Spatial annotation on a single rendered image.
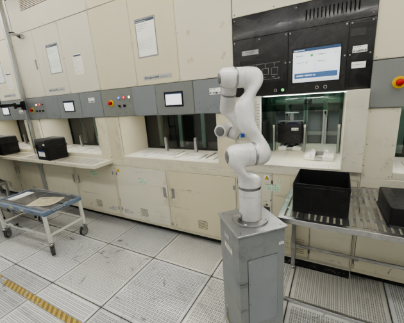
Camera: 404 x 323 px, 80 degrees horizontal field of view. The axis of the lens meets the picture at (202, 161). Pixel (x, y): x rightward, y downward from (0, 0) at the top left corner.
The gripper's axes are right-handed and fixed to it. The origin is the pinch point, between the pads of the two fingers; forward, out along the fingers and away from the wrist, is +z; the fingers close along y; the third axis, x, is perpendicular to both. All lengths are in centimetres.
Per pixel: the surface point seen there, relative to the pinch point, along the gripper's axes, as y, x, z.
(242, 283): 28, -72, -75
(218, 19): -17, 77, 13
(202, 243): -45, -120, 11
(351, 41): 70, 48, 12
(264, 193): 17, -58, 12
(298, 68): 41, 36, 12
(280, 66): 28.9, 38.8, 12.4
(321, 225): 62, -45, -50
